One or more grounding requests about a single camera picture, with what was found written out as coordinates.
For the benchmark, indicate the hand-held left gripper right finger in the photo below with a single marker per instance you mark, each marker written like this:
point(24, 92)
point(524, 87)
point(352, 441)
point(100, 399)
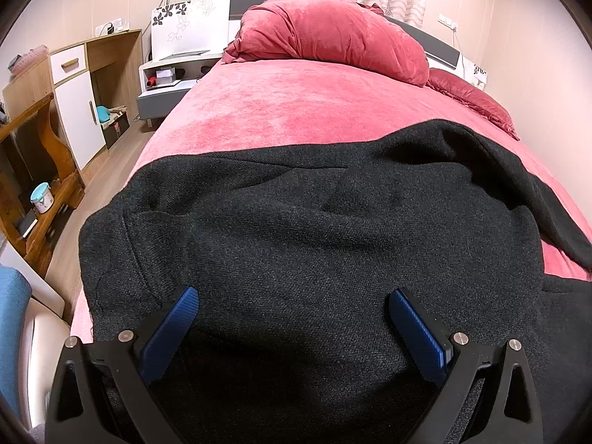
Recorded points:
point(416, 333)

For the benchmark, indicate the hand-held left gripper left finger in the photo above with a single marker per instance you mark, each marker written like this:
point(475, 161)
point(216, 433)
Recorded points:
point(171, 328)

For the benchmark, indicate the black wool coat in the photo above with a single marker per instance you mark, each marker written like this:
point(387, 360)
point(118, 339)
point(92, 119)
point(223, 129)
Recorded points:
point(300, 240)

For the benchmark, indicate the blue and white chair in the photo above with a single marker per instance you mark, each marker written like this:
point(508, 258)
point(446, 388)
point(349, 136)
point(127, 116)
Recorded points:
point(11, 310)

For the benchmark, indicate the black storage box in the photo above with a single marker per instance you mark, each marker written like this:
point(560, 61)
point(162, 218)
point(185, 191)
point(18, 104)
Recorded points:
point(118, 129)

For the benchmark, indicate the teal plastic object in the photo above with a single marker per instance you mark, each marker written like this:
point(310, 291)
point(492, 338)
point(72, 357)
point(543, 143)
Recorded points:
point(101, 113)

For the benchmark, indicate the carved wooden shelf stand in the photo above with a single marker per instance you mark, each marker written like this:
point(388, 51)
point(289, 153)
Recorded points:
point(51, 134)

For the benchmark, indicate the white and grey nightstand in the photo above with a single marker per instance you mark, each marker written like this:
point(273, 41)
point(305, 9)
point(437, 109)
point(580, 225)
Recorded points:
point(157, 97)

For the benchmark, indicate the red pillow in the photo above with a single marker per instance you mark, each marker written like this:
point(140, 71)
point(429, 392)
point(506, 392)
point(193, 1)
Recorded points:
point(471, 97)

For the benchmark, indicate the bed with pink blanket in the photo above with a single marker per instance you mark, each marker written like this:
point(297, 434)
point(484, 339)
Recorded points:
point(286, 111)

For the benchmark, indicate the small white box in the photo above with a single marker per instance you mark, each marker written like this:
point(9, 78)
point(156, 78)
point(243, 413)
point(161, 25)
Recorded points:
point(165, 74)

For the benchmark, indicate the wooden cabinet with white doors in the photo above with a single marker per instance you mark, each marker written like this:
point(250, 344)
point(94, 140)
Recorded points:
point(115, 51)

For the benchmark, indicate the pink knitted hat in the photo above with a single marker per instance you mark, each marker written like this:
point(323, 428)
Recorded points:
point(28, 59)

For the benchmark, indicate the rolled red duvet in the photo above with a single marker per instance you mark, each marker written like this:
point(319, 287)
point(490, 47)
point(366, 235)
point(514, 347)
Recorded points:
point(323, 32)

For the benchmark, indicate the dark grey headboard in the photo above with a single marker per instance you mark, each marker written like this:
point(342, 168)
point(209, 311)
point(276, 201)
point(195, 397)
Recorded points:
point(240, 4)

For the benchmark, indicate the white wall socket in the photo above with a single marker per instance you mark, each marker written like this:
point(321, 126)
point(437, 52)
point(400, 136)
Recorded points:
point(446, 20)
point(102, 28)

